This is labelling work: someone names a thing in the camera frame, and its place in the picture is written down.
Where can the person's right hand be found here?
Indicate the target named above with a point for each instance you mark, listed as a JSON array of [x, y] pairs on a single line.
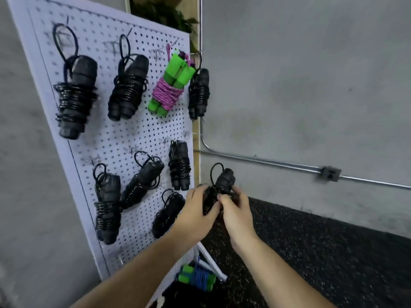
[[237, 221]]

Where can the person's left hand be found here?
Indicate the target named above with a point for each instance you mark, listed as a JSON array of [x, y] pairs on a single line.
[[196, 218]]

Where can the white pegboard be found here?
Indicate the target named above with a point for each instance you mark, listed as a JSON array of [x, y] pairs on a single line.
[[103, 144]]

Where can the person's left forearm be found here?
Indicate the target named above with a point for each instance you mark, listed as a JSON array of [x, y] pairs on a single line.
[[141, 272]]

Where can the person's right forearm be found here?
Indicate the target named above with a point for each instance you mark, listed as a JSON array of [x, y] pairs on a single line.
[[282, 279]]

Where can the white pegboard stand foot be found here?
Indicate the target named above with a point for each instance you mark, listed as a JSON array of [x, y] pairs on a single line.
[[212, 263]]

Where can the metal pegboard hook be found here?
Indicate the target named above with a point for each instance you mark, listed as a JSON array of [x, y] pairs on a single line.
[[120, 258]]

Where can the metal conduit pipe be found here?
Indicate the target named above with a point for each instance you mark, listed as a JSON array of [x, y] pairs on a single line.
[[282, 163]]

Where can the grey electrical junction box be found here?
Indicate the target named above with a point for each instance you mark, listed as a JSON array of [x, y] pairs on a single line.
[[330, 173]]

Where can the green potted plant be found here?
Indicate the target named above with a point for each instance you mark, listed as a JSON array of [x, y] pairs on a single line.
[[160, 14]]

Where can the plywood shelf unit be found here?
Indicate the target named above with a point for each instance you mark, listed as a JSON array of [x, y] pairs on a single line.
[[189, 6]]

